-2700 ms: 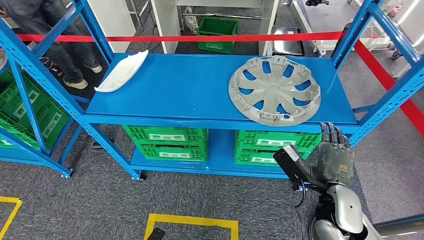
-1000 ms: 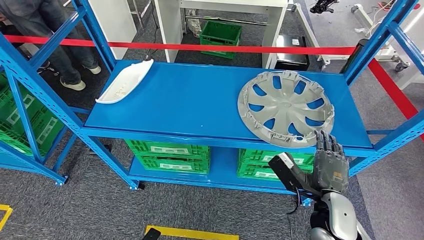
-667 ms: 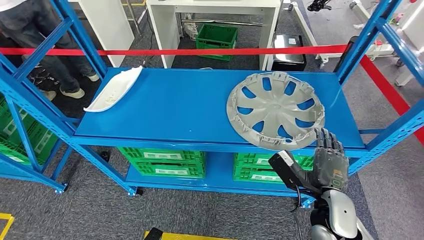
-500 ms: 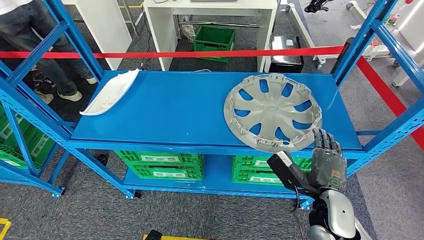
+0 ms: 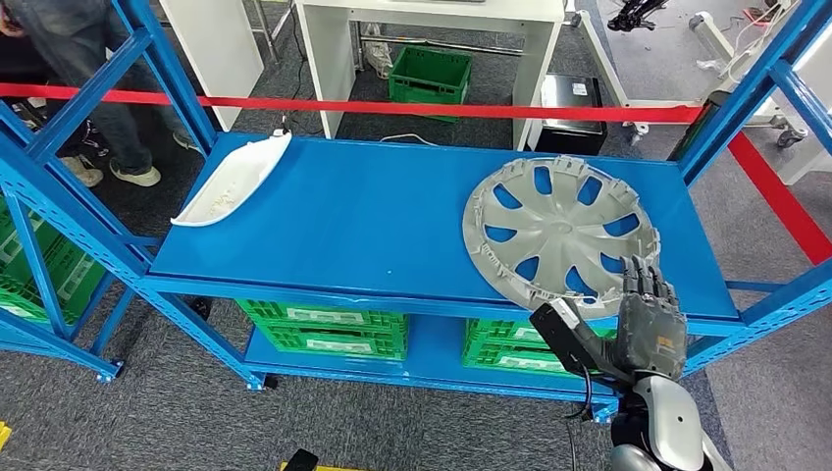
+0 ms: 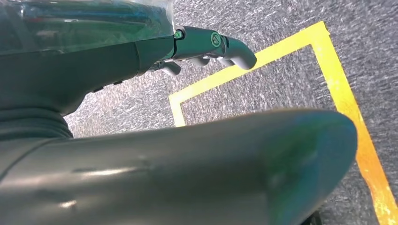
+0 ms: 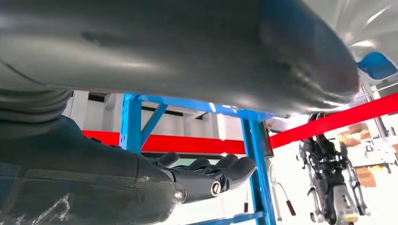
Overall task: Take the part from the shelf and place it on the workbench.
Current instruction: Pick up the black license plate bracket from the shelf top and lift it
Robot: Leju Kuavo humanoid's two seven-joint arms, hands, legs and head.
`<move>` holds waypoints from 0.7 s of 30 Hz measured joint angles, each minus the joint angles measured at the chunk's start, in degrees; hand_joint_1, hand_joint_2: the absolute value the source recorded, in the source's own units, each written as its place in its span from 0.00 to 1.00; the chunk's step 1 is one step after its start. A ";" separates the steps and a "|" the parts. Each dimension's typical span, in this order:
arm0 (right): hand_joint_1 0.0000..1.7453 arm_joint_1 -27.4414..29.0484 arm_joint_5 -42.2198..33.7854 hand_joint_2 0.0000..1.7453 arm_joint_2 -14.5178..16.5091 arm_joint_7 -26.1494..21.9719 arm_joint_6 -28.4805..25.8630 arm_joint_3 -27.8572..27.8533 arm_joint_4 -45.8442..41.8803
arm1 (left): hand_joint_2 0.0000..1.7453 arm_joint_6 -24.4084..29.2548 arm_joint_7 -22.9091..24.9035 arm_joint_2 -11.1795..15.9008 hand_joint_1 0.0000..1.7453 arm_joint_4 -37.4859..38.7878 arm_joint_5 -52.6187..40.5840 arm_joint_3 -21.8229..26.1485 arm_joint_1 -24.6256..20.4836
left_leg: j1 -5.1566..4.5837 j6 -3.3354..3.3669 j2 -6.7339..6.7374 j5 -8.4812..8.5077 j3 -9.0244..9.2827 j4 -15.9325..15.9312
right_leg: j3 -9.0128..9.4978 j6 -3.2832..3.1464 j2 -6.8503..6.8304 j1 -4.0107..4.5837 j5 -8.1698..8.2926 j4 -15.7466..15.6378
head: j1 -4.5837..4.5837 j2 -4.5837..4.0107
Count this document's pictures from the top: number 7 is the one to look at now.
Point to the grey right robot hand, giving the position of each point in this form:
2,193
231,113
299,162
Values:
93,186

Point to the blue metal shelf rack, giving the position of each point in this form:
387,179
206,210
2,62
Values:
130,124

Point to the red barrier belt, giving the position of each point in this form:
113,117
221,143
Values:
342,119
186,144

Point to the black skeletal robot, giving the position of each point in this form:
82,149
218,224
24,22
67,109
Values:
329,174

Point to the brown cardboard box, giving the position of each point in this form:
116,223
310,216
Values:
365,177
354,133

